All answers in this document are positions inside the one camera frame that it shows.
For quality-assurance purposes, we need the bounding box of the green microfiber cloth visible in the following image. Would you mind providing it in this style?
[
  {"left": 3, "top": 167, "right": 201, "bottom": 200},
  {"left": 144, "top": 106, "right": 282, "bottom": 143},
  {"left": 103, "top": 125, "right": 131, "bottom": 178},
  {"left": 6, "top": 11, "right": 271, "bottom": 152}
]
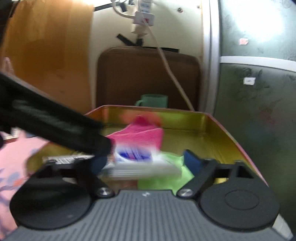
[{"left": 137, "top": 152, "right": 194, "bottom": 195}]

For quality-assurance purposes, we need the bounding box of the barcode printed packet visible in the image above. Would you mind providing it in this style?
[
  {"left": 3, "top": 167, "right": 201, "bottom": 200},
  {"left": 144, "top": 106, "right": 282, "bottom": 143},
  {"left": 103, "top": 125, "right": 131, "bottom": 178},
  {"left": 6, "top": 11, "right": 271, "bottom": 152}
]
[{"left": 42, "top": 154, "right": 94, "bottom": 165}]

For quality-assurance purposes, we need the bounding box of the white blue tissue pack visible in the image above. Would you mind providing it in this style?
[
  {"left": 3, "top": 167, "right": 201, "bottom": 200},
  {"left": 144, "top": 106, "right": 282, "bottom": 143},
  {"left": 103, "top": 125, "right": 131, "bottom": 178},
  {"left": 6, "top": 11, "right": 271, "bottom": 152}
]
[{"left": 99, "top": 145, "right": 170, "bottom": 180}]

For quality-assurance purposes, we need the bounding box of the person left hand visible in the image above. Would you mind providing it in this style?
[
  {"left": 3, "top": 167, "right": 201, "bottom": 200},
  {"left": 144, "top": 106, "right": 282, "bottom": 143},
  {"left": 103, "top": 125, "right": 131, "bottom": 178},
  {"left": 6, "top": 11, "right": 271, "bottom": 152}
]
[{"left": 0, "top": 57, "right": 15, "bottom": 75}]

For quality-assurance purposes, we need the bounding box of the pink tin box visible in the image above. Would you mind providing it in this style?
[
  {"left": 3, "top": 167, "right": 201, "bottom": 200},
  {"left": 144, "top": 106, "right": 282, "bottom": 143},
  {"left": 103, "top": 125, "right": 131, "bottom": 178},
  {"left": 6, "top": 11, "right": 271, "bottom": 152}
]
[{"left": 26, "top": 105, "right": 266, "bottom": 192}]

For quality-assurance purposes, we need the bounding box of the pink printed tablecloth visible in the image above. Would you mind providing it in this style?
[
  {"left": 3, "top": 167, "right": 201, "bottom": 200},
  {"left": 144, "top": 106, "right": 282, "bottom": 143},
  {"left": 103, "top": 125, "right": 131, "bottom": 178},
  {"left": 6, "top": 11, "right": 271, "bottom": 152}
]
[{"left": 1, "top": 131, "right": 47, "bottom": 239}]

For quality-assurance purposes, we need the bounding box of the pink cloth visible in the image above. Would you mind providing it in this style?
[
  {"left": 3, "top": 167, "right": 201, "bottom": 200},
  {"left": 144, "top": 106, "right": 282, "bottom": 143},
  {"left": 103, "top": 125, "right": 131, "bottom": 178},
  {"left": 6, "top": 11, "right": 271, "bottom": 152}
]
[{"left": 107, "top": 116, "right": 164, "bottom": 150}]

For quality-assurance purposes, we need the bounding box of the brown wooden headboard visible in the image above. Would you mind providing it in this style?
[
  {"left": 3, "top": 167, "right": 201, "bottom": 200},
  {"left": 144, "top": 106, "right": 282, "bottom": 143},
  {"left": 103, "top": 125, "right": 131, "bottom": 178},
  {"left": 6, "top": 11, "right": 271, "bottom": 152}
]
[{"left": 1, "top": 1, "right": 94, "bottom": 113}]

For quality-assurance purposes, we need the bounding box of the green plastic cup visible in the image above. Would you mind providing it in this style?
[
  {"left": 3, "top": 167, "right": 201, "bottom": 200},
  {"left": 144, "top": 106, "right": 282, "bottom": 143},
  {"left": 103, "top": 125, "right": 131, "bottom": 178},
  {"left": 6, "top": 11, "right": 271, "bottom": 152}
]
[{"left": 135, "top": 94, "right": 168, "bottom": 108}]

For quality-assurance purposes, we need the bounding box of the white power cable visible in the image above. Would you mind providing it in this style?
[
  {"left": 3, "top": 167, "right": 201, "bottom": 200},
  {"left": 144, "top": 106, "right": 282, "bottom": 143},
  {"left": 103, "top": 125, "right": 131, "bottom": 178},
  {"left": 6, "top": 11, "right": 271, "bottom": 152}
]
[{"left": 111, "top": 0, "right": 195, "bottom": 112}]

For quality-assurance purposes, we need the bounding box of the white wall power socket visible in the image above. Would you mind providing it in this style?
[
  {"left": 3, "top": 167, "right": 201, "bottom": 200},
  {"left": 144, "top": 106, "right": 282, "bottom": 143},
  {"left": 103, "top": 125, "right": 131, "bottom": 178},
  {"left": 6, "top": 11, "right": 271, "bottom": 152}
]
[{"left": 132, "top": 0, "right": 155, "bottom": 37}]

